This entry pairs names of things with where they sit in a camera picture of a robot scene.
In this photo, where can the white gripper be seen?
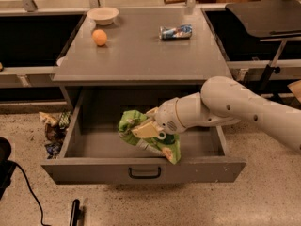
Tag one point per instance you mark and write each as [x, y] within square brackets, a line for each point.
[166, 116]

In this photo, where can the green rice chip bag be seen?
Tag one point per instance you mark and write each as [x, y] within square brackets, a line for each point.
[168, 147]

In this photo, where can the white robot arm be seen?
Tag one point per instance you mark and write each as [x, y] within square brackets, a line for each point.
[223, 101]

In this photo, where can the grey open top drawer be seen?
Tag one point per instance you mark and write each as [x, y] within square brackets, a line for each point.
[93, 153]

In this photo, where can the grey cabinet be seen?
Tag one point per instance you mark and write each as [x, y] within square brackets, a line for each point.
[134, 54]

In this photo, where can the blue silver soda can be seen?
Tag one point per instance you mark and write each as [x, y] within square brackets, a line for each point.
[181, 32]

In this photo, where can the pile of snack bags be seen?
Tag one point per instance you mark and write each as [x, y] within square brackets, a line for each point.
[55, 131]

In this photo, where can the orange fruit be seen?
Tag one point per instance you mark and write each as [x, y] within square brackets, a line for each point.
[99, 37]

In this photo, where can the white bowl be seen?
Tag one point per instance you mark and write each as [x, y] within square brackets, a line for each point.
[103, 16]

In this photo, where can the black bar on floor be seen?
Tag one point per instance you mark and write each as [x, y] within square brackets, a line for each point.
[75, 213]

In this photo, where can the wooden stick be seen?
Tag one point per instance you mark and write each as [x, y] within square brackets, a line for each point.
[174, 1]

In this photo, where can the black device at left edge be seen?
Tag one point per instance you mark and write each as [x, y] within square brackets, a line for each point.
[6, 167]

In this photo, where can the black drawer handle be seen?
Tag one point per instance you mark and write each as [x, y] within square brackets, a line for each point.
[144, 174]

